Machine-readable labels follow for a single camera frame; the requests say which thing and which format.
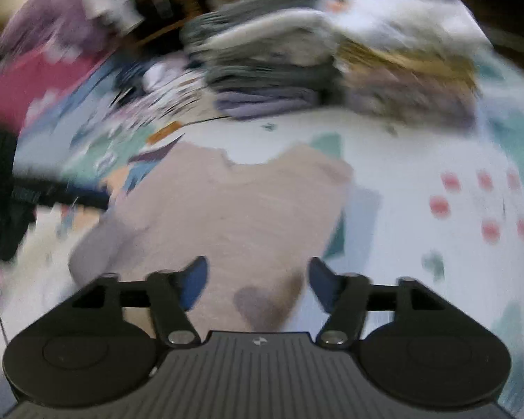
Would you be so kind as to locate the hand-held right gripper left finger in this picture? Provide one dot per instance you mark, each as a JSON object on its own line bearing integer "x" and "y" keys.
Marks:
{"x": 194, "y": 279}

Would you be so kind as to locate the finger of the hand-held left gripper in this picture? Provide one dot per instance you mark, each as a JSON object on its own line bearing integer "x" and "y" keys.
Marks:
{"x": 70, "y": 194}

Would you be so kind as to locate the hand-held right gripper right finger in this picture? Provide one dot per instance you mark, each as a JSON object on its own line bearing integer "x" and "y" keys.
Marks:
{"x": 323, "y": 283}

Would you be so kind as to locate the pale pink shirt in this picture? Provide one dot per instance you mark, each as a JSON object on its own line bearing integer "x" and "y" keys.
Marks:
{"x": 227, "y": 227}

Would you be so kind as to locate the pile of patterned unfolded clothes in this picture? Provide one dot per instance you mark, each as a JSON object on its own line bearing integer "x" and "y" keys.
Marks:
{"x": 140, "y": 109}

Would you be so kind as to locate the stack of grey folded clothes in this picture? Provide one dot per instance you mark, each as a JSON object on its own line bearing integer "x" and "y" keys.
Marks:
{"x": 266, "y": 65}

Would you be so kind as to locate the stack of pastel folded clothes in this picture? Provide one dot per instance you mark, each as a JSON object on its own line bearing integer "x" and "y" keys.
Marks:
{"x": 410, "y": 65}

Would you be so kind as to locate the printed blanket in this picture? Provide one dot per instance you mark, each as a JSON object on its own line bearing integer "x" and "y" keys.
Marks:
{"x": 419, "y": 270}

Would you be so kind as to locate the pink flower print cloth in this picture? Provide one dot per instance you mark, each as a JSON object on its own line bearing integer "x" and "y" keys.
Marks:
{"x": 31, "y": 83}

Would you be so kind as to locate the purple cloth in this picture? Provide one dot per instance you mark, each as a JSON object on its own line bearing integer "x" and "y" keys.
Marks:
{"x": 57, "y": 22}

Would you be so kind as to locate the wooden chair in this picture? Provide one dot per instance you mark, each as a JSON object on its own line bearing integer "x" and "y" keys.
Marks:
{"x": 170, "y": 13}

